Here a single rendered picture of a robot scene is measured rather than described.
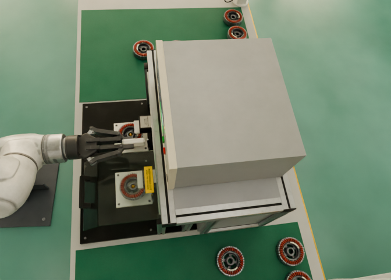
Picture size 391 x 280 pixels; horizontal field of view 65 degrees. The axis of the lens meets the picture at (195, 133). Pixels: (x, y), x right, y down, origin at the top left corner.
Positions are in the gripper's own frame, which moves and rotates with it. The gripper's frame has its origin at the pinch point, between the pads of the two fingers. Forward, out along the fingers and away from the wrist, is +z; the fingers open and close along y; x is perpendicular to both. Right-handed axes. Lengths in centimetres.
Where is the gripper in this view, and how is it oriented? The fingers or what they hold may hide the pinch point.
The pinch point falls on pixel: (134, 142)
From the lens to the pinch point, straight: 99.6
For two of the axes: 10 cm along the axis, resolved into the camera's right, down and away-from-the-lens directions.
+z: 9.9, -0.8, 1.4
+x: 1.0, -4.2, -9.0
